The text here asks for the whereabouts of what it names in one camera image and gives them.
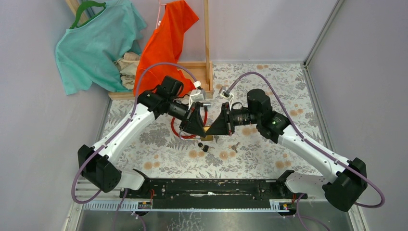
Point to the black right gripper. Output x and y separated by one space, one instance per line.
223 125

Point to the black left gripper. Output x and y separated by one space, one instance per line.
192 121

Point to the brass padlock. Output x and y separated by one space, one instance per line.
205 135

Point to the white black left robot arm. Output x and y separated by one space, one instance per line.
97 163

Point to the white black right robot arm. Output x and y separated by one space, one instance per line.
341 180

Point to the black headed keys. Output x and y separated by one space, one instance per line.
204 147

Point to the wooden clothes rack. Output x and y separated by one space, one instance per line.
202 70

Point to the floral table mat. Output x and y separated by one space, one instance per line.
159 153

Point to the orange shirt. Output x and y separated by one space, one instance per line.
165 45

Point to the beige crumpled cloth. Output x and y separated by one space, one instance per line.
127 67

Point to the pink clothes hanger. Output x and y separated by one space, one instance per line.
161 10

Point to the teal shirt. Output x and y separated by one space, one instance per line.
85 55

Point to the green clothes hanger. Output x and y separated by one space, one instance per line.
80 10

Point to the red cable lock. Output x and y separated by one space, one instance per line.
175 123

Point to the silver keys on ring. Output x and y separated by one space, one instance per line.
235 146

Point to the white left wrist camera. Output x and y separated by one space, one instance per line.
197 95

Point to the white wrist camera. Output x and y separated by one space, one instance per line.
197 95
226 94

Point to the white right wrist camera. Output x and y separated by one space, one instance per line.
226 94

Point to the aluminium frame rail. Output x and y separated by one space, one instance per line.
337 7

